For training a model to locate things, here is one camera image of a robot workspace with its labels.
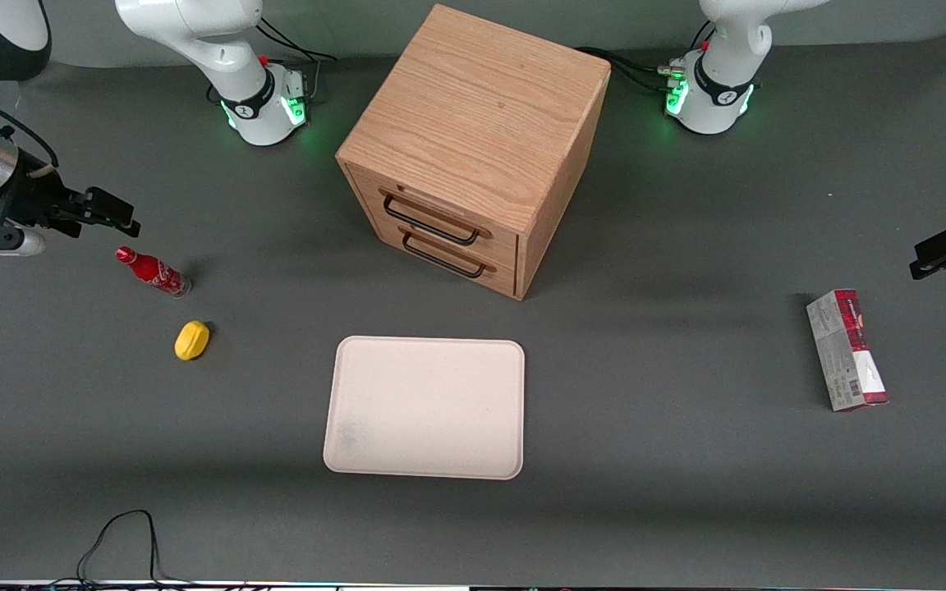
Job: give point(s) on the red coke bottle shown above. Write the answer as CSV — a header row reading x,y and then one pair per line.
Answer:
x,y
153,272

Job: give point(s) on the yellow toy lemon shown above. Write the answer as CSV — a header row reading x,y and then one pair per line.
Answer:
x,y
191,340

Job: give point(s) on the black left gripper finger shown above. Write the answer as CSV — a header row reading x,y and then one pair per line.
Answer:
x,y
945,240
937,264

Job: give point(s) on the red and grey carton box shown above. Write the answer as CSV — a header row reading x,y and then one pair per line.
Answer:
x,y
847,349

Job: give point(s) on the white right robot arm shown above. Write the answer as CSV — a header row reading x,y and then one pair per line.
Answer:
x,y
218,49

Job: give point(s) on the wooden two-drawer cabinet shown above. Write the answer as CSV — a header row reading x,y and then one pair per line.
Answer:
x,y
473,115

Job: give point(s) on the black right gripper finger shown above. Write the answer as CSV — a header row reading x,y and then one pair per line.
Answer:
x,y
107,203
112,224

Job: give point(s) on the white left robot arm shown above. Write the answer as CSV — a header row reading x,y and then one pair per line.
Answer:
x,y
727,66

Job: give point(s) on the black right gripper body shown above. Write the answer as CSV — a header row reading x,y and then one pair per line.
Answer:
x,y
32,195

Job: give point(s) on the beige plastic tray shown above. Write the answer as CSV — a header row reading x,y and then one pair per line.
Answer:
x,y
428,406

